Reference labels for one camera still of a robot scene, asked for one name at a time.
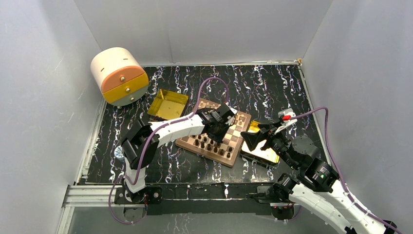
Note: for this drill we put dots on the gold tin box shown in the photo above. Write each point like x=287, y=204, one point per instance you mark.
x=168, y=105

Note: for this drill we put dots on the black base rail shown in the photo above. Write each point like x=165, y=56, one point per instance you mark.
x=208, y=198

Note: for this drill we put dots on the wooden chess board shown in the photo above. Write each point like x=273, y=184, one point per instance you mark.
x=232, y=138

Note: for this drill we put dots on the small white blue bottle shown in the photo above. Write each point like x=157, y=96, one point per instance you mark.
x=118, y=154

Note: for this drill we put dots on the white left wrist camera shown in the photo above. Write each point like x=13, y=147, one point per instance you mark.
x=230, y=120

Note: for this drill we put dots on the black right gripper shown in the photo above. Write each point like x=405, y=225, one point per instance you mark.
x=252, y=139

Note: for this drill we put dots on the gold tin lid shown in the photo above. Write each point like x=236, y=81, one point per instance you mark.
x=267, y=157

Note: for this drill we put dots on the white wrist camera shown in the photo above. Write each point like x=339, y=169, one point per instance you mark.
x=287, y=118
x=230, y=120

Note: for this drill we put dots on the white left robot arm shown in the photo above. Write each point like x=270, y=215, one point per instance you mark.
x=142, y=141

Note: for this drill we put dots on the round cream drawer cabinet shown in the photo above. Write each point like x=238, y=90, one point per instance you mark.
x=119, y=76

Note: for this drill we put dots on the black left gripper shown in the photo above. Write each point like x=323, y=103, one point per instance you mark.
x=218, y=139

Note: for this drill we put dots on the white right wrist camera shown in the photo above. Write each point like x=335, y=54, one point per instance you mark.
x=287, y=118

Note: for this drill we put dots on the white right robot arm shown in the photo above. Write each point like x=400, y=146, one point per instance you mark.
x=317, y=187

